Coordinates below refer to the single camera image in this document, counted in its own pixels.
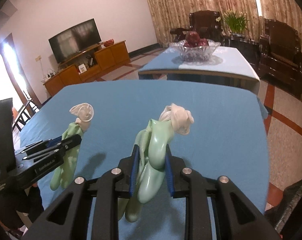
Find patterned beige curtains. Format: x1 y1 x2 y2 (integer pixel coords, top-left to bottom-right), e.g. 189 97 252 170
147 0 302 46

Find dark wooden armchair right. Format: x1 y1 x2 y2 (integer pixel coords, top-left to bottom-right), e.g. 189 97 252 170
256 19 302 98

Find dark wooden armchair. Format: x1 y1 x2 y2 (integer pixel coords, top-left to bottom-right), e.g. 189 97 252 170
256 19 302 98
170 10 223 43

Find coffee table with blue cloth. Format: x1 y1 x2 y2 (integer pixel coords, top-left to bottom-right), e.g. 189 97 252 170
138 47 260 94

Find black trash bin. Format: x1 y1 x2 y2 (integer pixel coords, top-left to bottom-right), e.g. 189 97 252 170
265 180 302 239

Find black dining chair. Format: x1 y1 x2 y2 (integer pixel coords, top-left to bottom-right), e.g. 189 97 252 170
12 94 40 132

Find flat screen television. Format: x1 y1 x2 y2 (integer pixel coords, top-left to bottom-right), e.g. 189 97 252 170
48 18 102 63

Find red bowl on cabinet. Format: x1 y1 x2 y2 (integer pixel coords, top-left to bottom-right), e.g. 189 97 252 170
103 39 114 47

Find dark wooden side table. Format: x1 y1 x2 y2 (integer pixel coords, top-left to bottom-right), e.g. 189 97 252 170
224 35 260 68

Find glass fruit bowl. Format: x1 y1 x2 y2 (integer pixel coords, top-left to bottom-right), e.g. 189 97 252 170
166 40 221 62

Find red fruit in bowl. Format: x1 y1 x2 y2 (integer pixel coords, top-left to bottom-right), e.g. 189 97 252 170
184 31 208 48

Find green potted plant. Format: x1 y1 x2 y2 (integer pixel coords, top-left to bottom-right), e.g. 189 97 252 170
223 10 248 34

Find white box in cabinet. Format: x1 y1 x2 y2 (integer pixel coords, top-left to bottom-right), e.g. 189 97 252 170
78 63 87 74

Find dark wooden armchair left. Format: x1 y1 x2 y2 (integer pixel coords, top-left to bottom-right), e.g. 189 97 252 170
170 10 223 43

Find wooden tv cabinet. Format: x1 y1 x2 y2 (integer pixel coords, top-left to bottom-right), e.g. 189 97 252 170
43 41 130 96

